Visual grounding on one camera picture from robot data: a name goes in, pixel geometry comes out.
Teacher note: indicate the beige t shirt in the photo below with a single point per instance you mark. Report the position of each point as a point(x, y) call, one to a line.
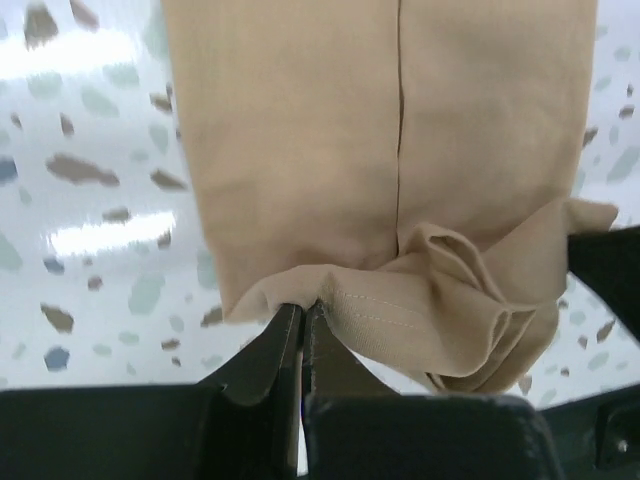
point(407, 164)

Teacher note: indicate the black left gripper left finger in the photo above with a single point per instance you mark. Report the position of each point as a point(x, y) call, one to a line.
point(241, 422)

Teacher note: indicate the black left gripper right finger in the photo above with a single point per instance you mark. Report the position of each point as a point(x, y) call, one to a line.
point(356, 427)

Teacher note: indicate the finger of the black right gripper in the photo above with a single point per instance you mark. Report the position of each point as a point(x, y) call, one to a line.
point(608, 263)

